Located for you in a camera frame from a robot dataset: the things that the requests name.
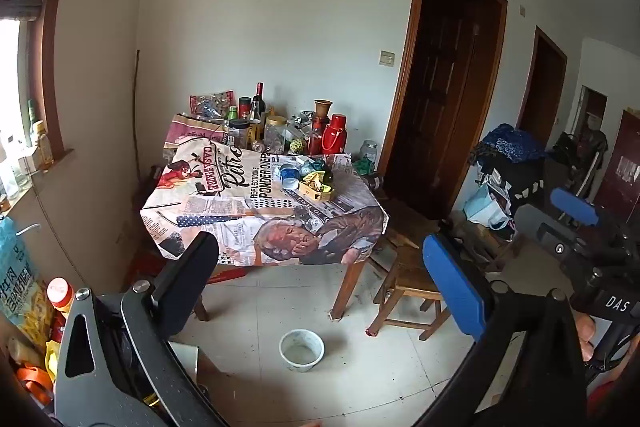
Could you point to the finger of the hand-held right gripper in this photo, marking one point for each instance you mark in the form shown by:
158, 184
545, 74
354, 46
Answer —
575, 207
560, 243

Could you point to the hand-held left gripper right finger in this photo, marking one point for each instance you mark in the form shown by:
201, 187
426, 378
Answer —
455, 287

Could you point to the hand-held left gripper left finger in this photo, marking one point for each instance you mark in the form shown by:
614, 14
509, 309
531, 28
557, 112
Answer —
187, 277

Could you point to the white plastic bucket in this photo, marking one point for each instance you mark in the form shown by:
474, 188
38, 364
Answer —
301, 349

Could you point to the yellow box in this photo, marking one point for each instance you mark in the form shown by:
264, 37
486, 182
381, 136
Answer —
316, 191

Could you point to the teal plastic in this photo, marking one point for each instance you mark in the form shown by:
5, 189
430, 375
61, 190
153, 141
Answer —
312, 166

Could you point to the green glass bottle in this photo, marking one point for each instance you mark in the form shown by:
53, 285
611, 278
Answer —
327, 177

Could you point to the person's right hand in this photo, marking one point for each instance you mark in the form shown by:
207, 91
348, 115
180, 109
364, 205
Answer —
584, 332

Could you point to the wooden stool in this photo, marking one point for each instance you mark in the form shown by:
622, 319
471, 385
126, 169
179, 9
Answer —
405, 219
405, 274

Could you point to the dark red door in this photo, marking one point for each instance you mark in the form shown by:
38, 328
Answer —
622, 167

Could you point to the black bag white marks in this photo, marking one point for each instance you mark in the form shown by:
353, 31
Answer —
515, 187

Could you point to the printed tablecloth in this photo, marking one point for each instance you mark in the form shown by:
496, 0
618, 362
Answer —
225, 207

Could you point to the light blue bag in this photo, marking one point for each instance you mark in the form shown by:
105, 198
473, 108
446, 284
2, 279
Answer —
485, 207

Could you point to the dark wooden door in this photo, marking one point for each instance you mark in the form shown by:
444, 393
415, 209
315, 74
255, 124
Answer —
440, 82
542, 92

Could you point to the orange cap bottle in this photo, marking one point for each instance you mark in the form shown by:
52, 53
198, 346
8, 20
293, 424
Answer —
61, 294

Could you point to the pink printed sack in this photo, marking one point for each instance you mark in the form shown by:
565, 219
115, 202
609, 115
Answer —
195, 129

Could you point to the green cloth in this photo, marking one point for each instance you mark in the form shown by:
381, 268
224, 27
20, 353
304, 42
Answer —
363, 165

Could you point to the glass jar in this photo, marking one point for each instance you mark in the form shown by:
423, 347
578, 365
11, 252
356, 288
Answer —
369, 150

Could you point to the clear jar gold lid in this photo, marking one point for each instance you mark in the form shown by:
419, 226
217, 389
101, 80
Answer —
275, 134

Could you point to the green cap bottle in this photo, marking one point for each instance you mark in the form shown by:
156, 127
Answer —
232, 113

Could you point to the yellow green mesh ball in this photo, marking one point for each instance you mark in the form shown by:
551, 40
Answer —
296, 146

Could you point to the blue yellow printed bag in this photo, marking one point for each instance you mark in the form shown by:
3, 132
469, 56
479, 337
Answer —
15, 267

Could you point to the clear snack bag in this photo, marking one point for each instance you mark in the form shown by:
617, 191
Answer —
212, 104

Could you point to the dark jar red label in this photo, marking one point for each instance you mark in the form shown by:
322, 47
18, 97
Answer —
245, 107

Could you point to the red cap wine bottle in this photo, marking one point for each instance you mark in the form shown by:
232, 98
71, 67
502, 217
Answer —
258, 107

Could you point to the red sauce bottle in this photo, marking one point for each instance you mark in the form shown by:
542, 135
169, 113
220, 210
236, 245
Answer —
314, 141

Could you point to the red thermos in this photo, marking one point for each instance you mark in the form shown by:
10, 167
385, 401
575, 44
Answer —
334, 134

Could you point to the yellow oil bottle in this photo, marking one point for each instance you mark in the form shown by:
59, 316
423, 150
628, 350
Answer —
44, 144

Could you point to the brown ceramic vase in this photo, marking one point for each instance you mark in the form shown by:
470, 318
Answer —
323, 108

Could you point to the slim green bottle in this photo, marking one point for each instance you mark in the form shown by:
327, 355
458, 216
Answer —
31, 117

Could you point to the beige light switch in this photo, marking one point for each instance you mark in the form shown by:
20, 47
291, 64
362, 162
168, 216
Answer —
387, 58

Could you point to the brown window frame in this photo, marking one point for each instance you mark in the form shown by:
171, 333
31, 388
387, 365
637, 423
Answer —
55, 57

